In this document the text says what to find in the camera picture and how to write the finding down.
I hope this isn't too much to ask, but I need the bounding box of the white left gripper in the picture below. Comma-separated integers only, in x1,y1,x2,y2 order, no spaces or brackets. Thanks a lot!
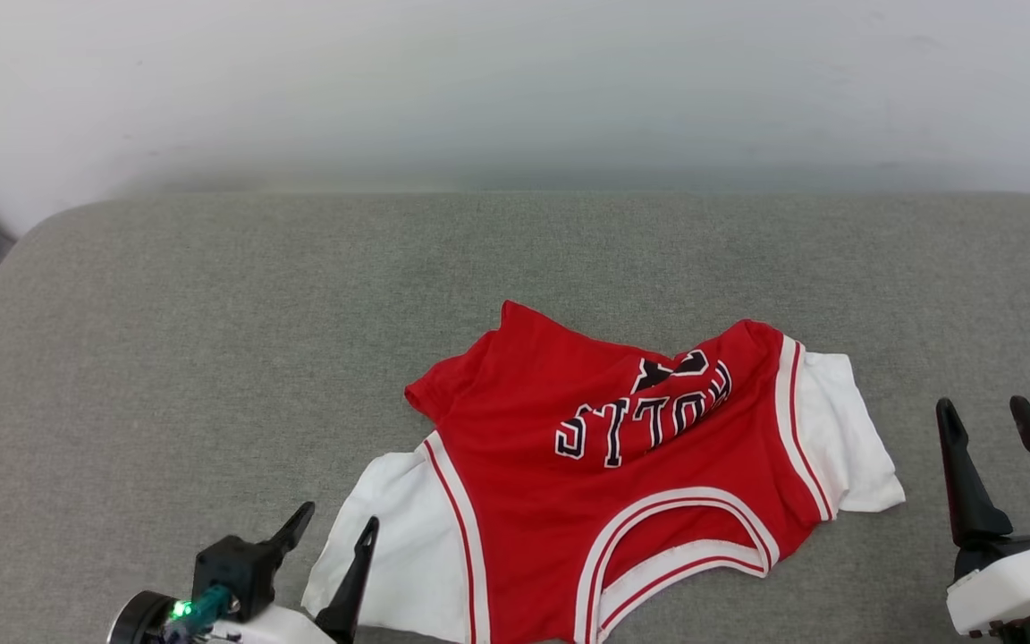
207,502,381,644

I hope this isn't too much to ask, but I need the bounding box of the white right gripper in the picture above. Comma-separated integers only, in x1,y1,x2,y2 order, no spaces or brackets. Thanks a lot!
936,394,1030,644

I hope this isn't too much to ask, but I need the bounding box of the red white basketball jersey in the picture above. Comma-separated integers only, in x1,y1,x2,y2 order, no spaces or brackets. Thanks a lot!
302,300,907,644

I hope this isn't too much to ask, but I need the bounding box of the teal cable connector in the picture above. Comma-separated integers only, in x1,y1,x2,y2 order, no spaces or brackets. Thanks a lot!
166,586,234,640

